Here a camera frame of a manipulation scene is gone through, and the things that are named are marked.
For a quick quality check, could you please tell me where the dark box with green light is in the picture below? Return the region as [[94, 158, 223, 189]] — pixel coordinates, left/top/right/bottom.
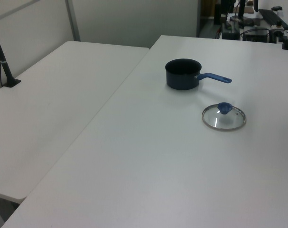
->
[[221, 21, 241, 40]]

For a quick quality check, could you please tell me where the dark blue saucepan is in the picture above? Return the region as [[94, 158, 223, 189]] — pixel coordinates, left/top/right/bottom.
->
[[165, 58, 232, 91]]

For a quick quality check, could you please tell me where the black camera stand pole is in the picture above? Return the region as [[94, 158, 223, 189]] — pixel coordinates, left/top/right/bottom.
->
[[0, 20, 22, 88]]

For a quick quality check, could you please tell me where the grey metal partition post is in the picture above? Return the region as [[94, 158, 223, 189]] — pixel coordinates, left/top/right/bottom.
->
[[65, 0, 82, 42]]

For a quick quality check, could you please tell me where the black keyboard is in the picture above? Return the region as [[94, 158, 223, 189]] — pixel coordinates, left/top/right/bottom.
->
[[258, 9, 288, 30]]

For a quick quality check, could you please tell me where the black monitor stand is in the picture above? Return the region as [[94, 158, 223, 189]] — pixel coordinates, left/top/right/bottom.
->
[[229, 0, 255, 27]]

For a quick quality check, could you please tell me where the white side table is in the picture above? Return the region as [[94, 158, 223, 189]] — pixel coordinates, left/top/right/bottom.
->
[[0, 40, 150, 204]]

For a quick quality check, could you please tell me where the glass lid with blue knob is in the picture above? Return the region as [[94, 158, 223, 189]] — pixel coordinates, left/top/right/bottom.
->
[[201, 102, 247, 132]]

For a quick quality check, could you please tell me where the black equipment box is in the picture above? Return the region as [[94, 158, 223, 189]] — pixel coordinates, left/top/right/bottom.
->
[[242, 28, 270, 43]]

